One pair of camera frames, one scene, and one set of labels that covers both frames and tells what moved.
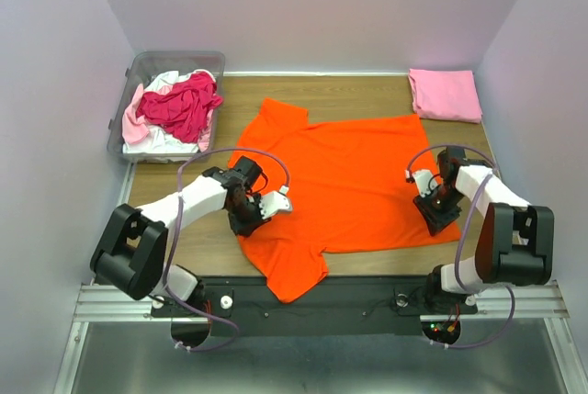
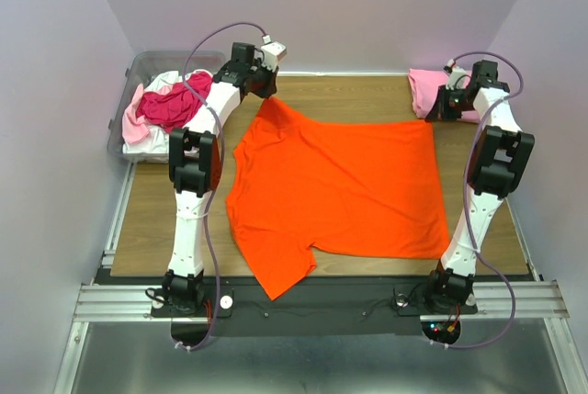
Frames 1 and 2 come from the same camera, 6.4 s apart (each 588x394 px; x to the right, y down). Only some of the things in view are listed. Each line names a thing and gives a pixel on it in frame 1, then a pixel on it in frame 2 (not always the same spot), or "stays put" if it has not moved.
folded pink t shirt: x=447 y=95 stays put
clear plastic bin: x=143 y=63 stays put
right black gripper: x=435 y=220 to x=439 y=111
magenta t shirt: x=184 y=107 stays put
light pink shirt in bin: x=133 y=129 stays put
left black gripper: x=245 y=229 to x=269 y=86
